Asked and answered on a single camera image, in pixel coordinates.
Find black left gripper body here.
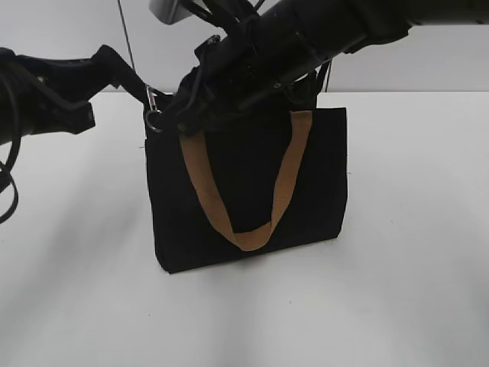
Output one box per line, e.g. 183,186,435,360
1,47,96,145

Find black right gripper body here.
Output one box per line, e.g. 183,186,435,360
164,34,290,135

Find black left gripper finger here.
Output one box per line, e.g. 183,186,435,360
53,93,96,135
91,45,149,104

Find silver zipper pull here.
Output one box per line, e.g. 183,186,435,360
144,84,166,134

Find black tote bag tan handles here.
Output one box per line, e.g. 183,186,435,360
145,73,348,274

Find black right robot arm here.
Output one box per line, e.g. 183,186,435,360
164,1,488,134

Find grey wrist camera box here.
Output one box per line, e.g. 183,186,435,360
149,0,193,25

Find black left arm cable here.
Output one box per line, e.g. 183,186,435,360
0,64,24,225

